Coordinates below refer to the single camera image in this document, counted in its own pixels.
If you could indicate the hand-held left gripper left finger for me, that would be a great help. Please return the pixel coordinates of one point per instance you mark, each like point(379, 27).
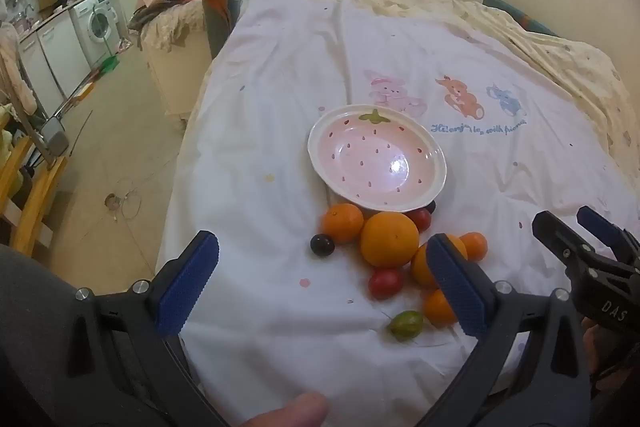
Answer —
point(187, 282)

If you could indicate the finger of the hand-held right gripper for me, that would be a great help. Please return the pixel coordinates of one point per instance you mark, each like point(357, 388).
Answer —
point(600, 222)
point(560, 237)

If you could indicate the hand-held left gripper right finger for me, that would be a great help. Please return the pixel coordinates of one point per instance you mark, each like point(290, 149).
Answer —
point(457, 287)

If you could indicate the red cherry tomato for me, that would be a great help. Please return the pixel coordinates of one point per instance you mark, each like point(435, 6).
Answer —
point(385, 283)
point(420, 218)

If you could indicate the large orange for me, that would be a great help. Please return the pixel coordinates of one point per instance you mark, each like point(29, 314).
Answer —
point(389, 239)

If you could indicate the dark purple grape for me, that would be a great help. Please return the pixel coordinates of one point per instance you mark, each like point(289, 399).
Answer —
point(322, 245)
point(431, 207)

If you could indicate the pink strawberry-print plate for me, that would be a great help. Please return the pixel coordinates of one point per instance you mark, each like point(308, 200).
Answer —
point(375, 157)

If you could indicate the person's right hand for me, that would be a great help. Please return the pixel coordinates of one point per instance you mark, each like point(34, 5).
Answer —
point(591, 347)

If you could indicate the person's left hand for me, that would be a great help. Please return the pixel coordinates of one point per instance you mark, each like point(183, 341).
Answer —
point(287, 412)

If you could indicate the small mandarin orange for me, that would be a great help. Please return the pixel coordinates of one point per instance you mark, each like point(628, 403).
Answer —
point(475, 246)
point(436, 308)

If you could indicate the small green fruit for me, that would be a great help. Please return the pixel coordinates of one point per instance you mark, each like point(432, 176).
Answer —
point(406, 325)

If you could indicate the cream patterned quilt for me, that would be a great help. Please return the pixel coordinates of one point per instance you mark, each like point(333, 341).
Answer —
point(565, 52)

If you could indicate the yellow wooden chair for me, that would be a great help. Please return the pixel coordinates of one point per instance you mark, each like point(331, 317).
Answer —
point(30, 202)

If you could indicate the grey metal box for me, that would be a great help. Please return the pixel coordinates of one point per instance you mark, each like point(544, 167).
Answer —
point(55, 137)

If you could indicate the white animal-print blanket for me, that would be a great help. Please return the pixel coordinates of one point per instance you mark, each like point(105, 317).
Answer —
point(280, 107)

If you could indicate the teal pillow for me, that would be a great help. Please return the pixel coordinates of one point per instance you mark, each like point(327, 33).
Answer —
point(525, 17)

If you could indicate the green dustpan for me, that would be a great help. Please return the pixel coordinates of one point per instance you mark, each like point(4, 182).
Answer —
point(109, 64)

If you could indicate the white kitchen cabinet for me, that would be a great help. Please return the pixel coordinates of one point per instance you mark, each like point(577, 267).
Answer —
point(50, 57)

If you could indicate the pink towel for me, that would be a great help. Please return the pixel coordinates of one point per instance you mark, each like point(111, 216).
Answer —
point(15, 72)

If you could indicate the white washing machine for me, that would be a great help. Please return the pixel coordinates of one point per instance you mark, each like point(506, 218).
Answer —
point(102, 19)

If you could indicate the grey-blue cushion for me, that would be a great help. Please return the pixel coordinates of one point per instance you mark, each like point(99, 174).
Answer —
point(225, 2)

